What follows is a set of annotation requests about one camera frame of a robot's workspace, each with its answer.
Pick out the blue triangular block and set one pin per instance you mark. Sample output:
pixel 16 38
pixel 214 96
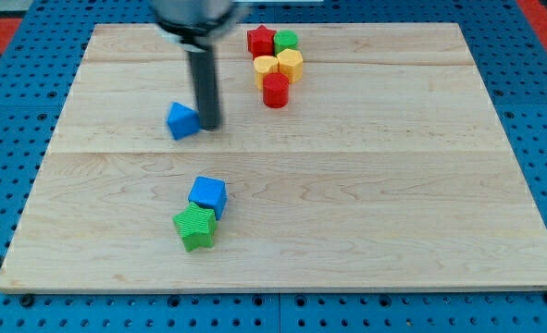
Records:
pixel 182 121

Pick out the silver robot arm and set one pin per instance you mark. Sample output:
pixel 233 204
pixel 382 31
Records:
pixel 196 25

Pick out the blue cube block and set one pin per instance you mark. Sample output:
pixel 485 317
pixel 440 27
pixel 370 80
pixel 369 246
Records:
pixel 209 193

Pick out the red cylinder block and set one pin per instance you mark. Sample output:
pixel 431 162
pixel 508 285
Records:
pixel 275 90

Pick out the green star block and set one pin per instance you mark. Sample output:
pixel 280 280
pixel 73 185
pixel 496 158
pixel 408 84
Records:
pixel 196 227

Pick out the yellow heart block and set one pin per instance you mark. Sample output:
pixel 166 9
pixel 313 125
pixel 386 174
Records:
pixel 264 65

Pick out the yellow hexagon block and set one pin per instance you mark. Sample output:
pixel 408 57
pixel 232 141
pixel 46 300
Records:
pixel 291 64

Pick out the wooden board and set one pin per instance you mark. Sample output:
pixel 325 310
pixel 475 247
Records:
pixel 387 171

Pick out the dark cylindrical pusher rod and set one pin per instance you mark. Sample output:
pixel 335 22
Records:
pixel 205 85

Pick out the red star block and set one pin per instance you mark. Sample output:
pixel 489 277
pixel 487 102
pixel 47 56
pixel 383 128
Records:
pixel 260 41

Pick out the green cylinder block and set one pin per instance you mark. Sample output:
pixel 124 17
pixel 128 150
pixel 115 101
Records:
pixel 285 39

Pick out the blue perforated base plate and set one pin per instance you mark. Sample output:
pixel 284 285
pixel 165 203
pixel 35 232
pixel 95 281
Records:
pixel 38 67

